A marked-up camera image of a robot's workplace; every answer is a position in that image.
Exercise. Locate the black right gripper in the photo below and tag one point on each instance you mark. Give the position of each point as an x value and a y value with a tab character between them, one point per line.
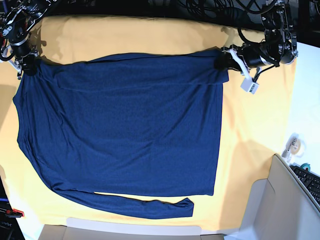
28	64

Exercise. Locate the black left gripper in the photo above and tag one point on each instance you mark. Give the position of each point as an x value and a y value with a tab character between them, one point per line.
225	62

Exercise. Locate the blue long-sleeve T-shirt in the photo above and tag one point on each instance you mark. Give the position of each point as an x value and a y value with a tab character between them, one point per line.
133	134

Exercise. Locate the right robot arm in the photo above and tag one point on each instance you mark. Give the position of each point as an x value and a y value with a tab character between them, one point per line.
15	34

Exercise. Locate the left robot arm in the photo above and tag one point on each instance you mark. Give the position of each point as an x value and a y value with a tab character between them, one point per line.
279	45

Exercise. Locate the yellow table cloth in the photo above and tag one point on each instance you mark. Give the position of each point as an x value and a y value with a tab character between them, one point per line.
253	125

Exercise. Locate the clear tape roll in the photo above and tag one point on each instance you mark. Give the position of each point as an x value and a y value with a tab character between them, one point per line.
295	146

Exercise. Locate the teal tape roll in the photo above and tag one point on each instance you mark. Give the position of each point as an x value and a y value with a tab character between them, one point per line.
306	166

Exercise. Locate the red clamp bottom left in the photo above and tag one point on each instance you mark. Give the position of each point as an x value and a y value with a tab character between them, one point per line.
13	213

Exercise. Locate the black keyboard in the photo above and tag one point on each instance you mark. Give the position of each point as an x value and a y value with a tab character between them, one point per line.
309	180

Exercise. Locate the cardboard box right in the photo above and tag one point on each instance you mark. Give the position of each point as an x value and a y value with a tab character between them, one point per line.
280	208

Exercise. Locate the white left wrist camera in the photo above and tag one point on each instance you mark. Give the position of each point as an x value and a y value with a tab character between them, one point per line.
248	85

